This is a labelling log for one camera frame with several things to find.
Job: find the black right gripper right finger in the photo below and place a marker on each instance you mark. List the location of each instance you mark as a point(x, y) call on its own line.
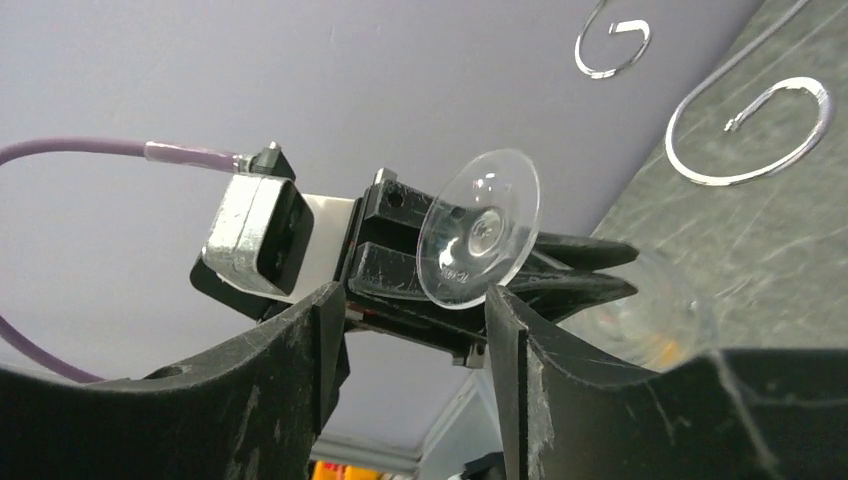
point(571, 411)

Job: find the clear wine glass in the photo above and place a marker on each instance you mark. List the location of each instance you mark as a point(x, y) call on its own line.
point(483, 227)

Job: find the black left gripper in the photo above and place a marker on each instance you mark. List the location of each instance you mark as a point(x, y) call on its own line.
point(367, 246)

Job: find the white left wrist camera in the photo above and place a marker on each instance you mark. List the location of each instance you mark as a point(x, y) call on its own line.
point(260, 235)

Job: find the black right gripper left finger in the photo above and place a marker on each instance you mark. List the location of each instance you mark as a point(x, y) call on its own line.
point(251, 407)

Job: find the orange plastic goblet near shelf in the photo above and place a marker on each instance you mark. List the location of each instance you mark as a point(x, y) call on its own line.
point(331, 471)

